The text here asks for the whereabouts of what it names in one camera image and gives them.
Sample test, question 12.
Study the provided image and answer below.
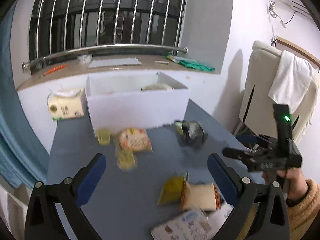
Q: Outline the white cardboard box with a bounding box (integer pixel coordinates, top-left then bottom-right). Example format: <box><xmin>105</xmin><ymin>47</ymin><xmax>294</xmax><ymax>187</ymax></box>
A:
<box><xmin>85</xmin><ymin>71</ymin><xmax>190</xmax><ymax>137</ymax></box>

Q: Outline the small clear jelly cup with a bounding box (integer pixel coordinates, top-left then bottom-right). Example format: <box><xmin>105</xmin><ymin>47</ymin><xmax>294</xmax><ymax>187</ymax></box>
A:
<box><xmin>96</xmin><ymin>128</ymin><xmax>112</xmax><ymax>146</ymax></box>

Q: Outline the wooden wall strip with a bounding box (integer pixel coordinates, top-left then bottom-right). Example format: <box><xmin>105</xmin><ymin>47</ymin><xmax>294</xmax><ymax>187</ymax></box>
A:
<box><xmin>271</xmin><ymin>36</ymin><xmax>320</xmax><ymax>68</ymax></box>

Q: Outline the blue curtain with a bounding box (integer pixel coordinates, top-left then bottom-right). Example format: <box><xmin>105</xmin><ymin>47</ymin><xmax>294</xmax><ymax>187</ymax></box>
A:
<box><xmin>0</xmin><ymin>0</ymin><xmax>50</xmax><ymax>189</ymax></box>

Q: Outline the mustard yellow snack packet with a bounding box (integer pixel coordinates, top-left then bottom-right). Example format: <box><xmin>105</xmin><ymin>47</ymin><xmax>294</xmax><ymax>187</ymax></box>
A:
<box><xmin>157</xmin><ymin>172</ymin><xmax>189</xmax><ymax>205</ymax></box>

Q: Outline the beige cracker packet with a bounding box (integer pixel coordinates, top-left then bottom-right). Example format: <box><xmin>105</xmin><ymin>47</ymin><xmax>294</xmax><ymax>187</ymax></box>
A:
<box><xmin>180</xmin><ymin>181</ymin><xmax>223</xmax><ymax>212</ymax></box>

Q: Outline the pale yellow snack packet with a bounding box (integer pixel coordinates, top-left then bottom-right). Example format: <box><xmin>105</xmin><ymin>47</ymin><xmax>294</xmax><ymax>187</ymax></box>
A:
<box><xmin>115</xmin><ymin>150</ymin><xmax>138</xmax><ymax>171</ymax></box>

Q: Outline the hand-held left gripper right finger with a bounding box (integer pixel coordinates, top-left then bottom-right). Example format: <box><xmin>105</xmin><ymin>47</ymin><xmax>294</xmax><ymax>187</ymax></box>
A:
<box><xmin>207</xmin><ymin>153</ymin><xmax>290</xmax><ymax>240</ymax></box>

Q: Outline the black snack packet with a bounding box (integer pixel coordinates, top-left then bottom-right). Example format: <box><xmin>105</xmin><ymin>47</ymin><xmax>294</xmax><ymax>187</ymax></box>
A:
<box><xmin>174</xmin><ymin>120</ymin><xmax>208</xmax><ymax>148</ymax></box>

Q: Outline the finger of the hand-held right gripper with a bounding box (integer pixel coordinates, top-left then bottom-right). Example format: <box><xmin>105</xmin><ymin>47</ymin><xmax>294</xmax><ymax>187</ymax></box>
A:
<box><xmin>222</xmin><ymin>147</ymin><xmax>253</xmax><ymax>164</ymax></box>
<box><xmin>236</xmin><ymin>134</ymin><xmax>275</xmax><ymax>147</ymax></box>

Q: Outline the pale green plastic packet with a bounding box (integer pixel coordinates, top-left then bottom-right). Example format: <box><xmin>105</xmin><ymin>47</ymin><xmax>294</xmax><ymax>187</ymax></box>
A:
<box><xmin>164</xmin><ymin>54</ymin><xmax>190</xmax><ymax>64</ymax></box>

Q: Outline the dark glass window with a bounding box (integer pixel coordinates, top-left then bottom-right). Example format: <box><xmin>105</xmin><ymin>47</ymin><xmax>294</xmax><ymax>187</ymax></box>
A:
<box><xmin>29</xmin><ymin>0</ymin><xmax>188</xmax><ymax>63</ymax></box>

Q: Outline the white towel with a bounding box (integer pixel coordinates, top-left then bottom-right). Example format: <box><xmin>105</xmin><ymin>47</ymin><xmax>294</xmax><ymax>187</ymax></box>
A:
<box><xmin>268</xmin><ymin>50</ymin><xmax>314</xmax><ymax>113</ymax></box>

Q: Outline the person's right forearm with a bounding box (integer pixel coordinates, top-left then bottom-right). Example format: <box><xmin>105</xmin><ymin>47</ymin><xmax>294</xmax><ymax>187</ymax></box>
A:
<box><xmin>285</xmin><ymin>179</ymin><xmax>320</xmax><ymax>240</ymax></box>

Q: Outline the cream tissue pack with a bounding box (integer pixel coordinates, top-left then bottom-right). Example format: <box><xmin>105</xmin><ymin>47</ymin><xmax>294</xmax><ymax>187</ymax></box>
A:
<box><xmin>47</xmin><ymin>87</ymin><xmax>86</xmax><ymax>122</ymax></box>

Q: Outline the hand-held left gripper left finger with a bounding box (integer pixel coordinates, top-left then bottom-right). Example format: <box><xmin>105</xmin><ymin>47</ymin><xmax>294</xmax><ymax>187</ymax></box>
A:
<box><xmin>25</xmin><ymin>152</ymin><xmax>107</xmax><ymax>240</ymax></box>

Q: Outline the steel window guard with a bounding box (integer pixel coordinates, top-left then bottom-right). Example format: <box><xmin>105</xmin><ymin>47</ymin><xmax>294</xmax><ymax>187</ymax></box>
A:
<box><xmin>22</xmin><ymin>0</ymin><xmax>188</xmax><ymax>77</ymax></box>

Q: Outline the grey cardboard sheet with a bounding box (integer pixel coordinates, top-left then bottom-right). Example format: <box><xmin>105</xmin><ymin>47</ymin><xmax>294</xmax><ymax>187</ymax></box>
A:
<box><xmin>88</xmin><ymin>57</ymin><xmax>142</xmax><ymax>68</ymax></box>

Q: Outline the cream office chair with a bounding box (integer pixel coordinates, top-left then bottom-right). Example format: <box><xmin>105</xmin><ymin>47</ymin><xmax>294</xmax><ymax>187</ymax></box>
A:
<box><xmin>239</xmin><ymin>40</ymin><xmax>319</xmax><ymax>145</ymax></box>

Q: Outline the green cloth on sill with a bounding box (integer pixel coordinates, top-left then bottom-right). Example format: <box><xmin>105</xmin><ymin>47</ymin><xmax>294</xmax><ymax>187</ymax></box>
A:
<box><xmin>179</xmin><ymin>59</ymin><xmax>215</xmax><ymax>72</ymax></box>

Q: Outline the white and orange snack packet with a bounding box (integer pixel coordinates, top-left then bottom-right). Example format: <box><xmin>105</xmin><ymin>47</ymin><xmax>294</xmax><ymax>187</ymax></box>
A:
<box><xmin>114</xmin><ymin>127</ymin><xmax>153</xmax><ymax>154</ymax></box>

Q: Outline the white wall cable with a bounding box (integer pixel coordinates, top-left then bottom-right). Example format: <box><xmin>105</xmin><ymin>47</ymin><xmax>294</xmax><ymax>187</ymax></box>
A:
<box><xmin>262</xmin><ymin>0</ymin><xmax>298</xmax><ymax>28</ymax></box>

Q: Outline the person's right hand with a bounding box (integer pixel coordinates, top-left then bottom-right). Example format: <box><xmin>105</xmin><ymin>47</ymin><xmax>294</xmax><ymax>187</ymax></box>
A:
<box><xmin>262</xmin><ymin>167</ymin><xmax>309</xmax><ymax>207</ymax></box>

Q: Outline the orange pen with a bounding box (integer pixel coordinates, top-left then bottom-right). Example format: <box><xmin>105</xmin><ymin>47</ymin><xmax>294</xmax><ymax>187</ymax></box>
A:
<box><xmin>40</xmin><ymin>64</ymin><xmax>67</xmax><ymax>78</ymax></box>

